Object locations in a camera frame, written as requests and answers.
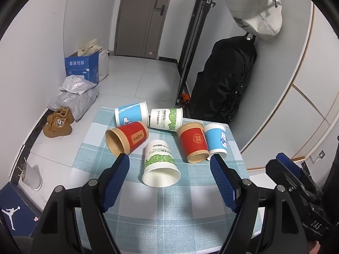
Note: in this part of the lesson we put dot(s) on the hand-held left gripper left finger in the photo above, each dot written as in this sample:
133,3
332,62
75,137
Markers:
115,184

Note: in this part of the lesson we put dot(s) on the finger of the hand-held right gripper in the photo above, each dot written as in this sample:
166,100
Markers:
287,164

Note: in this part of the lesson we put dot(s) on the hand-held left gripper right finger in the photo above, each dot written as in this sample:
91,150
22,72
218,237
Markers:
223,184

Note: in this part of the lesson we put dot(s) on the white green leaf paper cup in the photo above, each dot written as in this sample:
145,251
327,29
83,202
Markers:
159,161
165,119

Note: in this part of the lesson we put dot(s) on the blue white bear paper cup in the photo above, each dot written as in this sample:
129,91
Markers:
215,140
131,113

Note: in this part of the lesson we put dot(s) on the red paper cup rectangular label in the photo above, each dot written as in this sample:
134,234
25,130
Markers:
132,136

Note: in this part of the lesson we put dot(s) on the red paper cup round emblem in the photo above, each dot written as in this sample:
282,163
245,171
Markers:
193,140

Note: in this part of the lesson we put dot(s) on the blue checked tablecloth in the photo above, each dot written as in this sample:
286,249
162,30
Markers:
169,211

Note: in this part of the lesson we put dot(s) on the white wardrobe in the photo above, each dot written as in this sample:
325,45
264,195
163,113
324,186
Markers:
304,105

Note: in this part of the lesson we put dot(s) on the brown suede shoe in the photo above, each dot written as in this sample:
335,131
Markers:
57,128
66,113

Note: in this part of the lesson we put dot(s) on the grey plastic parcel bag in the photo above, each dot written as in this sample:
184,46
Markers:
76,103
76,84

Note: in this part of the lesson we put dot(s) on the small orange item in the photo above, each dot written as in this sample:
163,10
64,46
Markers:
185,98

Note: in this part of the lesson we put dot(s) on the black backpack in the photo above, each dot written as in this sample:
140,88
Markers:
225,82

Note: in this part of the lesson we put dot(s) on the blue shoe box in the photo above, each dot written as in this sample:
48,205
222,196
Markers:
16,206

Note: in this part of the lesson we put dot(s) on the white sack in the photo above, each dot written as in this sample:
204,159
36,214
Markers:
103,64

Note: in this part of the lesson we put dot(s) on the blue cardboard box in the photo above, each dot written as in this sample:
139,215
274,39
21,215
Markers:
82,67

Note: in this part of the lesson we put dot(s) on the beige cloth bag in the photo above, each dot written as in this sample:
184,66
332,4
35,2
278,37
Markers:
90,47

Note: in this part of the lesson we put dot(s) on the black metal stand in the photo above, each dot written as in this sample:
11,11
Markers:
194,31

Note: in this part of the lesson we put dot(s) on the white canvas bag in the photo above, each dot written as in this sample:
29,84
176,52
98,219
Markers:
254,8

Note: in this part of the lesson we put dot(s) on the grey brown door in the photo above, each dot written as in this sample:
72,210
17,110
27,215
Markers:
140,18

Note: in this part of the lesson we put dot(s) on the wall socket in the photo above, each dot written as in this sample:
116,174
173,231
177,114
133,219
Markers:
319,156

